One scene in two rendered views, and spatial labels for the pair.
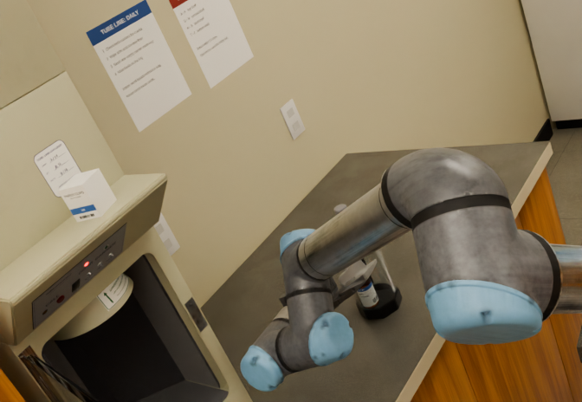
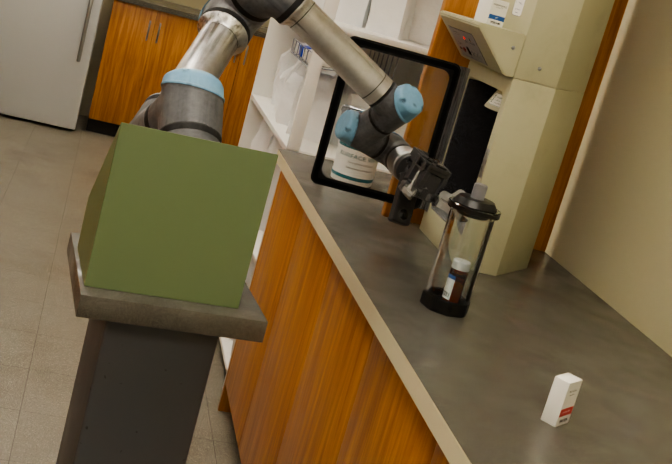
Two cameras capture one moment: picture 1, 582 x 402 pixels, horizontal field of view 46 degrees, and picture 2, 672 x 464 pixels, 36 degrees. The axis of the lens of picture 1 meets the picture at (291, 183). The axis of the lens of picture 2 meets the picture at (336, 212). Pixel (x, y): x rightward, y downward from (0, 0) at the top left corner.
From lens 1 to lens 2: 2.86 m
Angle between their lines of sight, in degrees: 110
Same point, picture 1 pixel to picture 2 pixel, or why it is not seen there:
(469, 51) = not seen: outside the picture
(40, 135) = not seen: outside the picture
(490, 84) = not seen: outside the picture
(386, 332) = (407, 289)
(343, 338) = (340, 124)
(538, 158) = (459, 441)
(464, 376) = (354, 390)
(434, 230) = not seen: outside the picture
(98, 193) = (482, 8)
